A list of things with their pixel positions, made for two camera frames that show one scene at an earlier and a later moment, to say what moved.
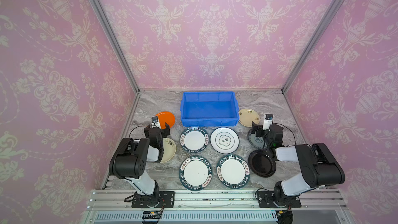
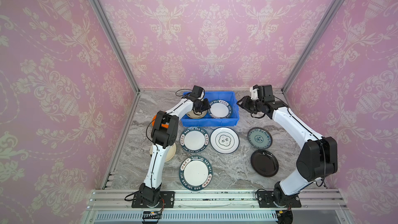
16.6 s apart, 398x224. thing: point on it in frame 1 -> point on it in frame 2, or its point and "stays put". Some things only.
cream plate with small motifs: [246, 116] -> [192, 114]
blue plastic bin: [203, 109] stays put
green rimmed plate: [195, 173] stays put
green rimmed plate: [233, 171] -> [219, 109]
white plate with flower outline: [224, 140] stays put
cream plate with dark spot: [169, 150] stays put
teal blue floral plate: [257, 142] stays put
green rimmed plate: [194, 139] stays put
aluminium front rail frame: [217, 206] stays put
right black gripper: [258, 131] -> [249, 103]
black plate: [261, 163] stays put
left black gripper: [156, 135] -> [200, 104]
